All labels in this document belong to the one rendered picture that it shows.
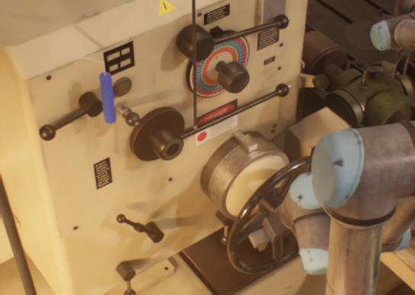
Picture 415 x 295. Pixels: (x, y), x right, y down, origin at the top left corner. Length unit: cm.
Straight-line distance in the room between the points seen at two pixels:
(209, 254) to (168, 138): 107
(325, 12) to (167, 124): 154
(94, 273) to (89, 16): 74
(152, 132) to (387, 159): 78
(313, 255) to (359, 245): 29
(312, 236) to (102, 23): 61
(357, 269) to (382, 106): 115
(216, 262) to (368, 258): 154
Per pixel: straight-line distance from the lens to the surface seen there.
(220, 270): 281
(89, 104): 169
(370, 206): 124
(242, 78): 184
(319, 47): 261
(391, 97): 246
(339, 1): 338
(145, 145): 189
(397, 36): 214
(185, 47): 175
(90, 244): 205
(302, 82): 224
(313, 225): 159
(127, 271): 215
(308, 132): 223
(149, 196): 205
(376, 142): 122
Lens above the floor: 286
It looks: 44 degrees down
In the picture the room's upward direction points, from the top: straight up
